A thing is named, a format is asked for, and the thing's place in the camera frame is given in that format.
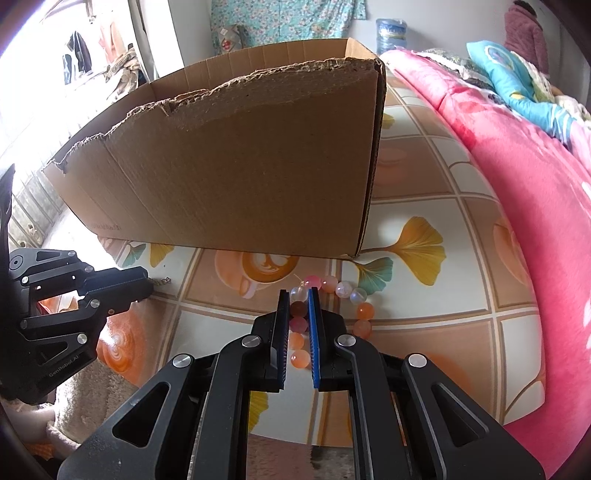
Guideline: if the person's left forearm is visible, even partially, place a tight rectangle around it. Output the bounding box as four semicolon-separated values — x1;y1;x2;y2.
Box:
0;398;70;462

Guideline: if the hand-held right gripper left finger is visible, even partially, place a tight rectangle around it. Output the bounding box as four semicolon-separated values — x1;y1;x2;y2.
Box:
58;290;291;480

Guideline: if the pink fleece blanket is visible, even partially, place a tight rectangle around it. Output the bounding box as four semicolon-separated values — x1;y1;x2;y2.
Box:
381;48;591;480

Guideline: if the white fluffy fleece cloth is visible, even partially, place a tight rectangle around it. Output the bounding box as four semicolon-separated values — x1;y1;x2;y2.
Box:
51;357;144;444

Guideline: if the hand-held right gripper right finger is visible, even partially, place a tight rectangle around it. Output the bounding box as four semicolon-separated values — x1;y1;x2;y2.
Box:
307;287;541;480

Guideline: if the teal floral hanging cloth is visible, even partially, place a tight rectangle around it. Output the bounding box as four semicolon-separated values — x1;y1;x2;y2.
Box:
210;0;367;44

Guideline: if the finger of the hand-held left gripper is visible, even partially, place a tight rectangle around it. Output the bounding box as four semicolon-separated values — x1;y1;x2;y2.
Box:
10;249;149;296
18;277;154;343

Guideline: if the pale patterned quilt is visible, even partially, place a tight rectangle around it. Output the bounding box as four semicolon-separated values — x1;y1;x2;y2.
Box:
416;47;497;90

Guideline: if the brown cardboard box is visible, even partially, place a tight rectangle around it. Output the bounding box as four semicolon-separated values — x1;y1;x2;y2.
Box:
41;38;386;259

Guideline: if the coffee and leaf print tablecloth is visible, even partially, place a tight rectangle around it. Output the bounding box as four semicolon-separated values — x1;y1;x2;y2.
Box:
95;74;548;448

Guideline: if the pile of clothes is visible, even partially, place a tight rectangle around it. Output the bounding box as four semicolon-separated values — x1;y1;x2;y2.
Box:
106;44;141;97

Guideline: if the blue printed pillow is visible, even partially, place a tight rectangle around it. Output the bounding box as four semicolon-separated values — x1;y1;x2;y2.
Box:
466;41;578;139

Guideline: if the pink orange bead bracelet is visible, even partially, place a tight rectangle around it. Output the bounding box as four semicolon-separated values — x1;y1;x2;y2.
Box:
288;274;374;370

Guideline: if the patterned grey cushion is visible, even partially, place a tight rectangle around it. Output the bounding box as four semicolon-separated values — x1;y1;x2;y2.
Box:
212;24;247;56

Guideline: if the dark hanging garment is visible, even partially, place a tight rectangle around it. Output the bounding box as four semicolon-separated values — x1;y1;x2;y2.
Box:
62;31;93;86

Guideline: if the pink hanging garment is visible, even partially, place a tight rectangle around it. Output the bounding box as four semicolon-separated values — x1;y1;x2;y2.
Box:
97;21;121;65

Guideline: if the blue water jug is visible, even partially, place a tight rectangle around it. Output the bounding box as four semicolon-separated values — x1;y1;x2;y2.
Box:
375;18;409;56

